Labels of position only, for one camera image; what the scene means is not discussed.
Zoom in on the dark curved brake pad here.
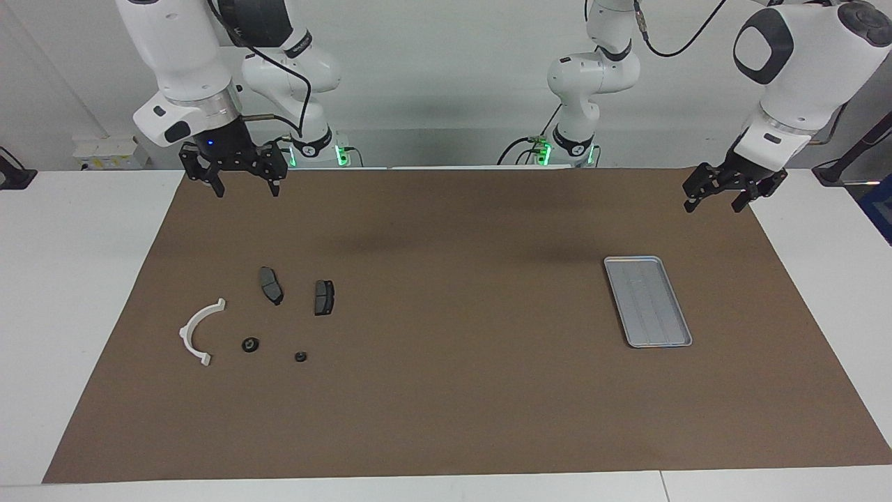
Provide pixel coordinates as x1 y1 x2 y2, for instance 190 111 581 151
259 266 284 306

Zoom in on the white power strip box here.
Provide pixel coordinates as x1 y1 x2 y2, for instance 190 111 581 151
72 136 149 170

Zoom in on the blue box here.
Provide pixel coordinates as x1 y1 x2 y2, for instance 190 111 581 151
859 178 892 245

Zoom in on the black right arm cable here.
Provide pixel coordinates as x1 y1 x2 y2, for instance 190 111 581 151
206 0 312 140

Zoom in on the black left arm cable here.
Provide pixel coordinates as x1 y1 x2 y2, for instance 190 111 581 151
631 0 729 59

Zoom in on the brown table mat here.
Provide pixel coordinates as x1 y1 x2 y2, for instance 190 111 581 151
42 167 892 484

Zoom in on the black base cable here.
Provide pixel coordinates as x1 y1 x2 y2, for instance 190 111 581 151
497 103 564 166

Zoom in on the silver metal tray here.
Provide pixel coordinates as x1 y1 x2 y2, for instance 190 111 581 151
603 256 693 349

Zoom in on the black table clamp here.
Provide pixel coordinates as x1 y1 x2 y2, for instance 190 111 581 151
0 146 38 190

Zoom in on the black stand with pole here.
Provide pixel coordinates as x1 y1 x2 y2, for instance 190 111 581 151
812 112 892 185

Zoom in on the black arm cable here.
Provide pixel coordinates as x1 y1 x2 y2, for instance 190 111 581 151
206 0 312 140
631 0 729 59

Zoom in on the white curved plastic bracket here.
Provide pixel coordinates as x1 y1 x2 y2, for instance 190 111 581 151
179 298 227 367

